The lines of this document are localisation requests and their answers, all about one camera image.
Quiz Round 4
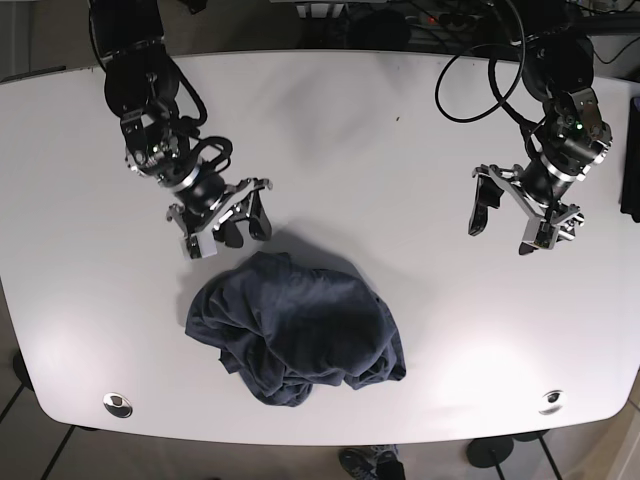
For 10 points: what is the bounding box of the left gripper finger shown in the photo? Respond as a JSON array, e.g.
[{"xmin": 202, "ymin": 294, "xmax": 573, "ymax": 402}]
[
  {"xmin": 518, "ymin": 217, "xmax": 558, "ymax": 256},
  {"xmin": 468, "ymin": 175, "xmax": 504, "ymax": 236}
]

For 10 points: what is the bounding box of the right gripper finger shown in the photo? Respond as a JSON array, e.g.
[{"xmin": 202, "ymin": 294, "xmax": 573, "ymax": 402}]
[
  {"xmin": 222, "ymin": 192, "xmax": 272, "ymax": 248},
  {"xmin": 181, "ymin": 232, "xmax": 218, "ymax": 260}
]

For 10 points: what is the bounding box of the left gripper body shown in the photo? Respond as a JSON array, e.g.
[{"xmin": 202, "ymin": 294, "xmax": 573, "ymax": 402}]
[{"xmin": 473, "ymin": 87, "xmax": 612, "ymax": 233}]

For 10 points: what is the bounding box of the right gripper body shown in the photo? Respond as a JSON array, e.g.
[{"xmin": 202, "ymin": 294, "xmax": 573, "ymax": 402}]
[{"xmin": 120, "ymin": 109, "xmax": 272, "ymax": 240}]

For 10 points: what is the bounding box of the dark blue T-shirt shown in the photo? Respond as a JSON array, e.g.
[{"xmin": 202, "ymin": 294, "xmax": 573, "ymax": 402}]
[{"xmin": 185, "ymin": 252, "xmax": 407, "ymax": 407}]

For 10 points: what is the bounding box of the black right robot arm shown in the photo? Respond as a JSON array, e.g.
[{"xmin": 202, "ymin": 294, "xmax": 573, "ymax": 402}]
[{"xmin": 88, "ymin": 1, "xmax": 272, "ymax": 260}]

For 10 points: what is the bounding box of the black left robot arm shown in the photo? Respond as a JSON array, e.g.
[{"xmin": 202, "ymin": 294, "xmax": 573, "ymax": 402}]
[{"xmin": 468, "ymin": 1, "xmax": 612, "ymax": 256}]

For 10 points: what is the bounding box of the right silver table grommet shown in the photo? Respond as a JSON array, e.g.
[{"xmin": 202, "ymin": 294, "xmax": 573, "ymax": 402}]
[{"xmin": 538, "ymin": 390, "xmax": 566, "ymax": 416}]

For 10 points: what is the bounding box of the silver table grommet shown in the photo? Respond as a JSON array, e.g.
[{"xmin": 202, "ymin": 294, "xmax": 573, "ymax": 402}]
[
  {"xmin": 103, "ymin": 392, "xmax": 133, "ymax": 419},
  {"xmin": 538, "ymin": 390, "xmax": 566, "ymax": 416}
]

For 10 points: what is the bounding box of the left silver table grommet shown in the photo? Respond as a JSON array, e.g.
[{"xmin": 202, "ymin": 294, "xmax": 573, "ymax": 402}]
[{"xmin": 103, "ymin": 392, "xmax": 133, "ymax": 419}]

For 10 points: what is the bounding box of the black round stand base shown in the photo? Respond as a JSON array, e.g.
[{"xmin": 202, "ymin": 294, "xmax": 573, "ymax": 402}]
[{"xmin": 465, "ymin": 436, "xmax": 514, "ymax": 469}]

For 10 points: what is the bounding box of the blue shoe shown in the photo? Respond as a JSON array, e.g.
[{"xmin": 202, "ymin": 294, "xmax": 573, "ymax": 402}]
[{"xmin": 338, "ymin": 445, "xmax": 406, "ymax": 480}]

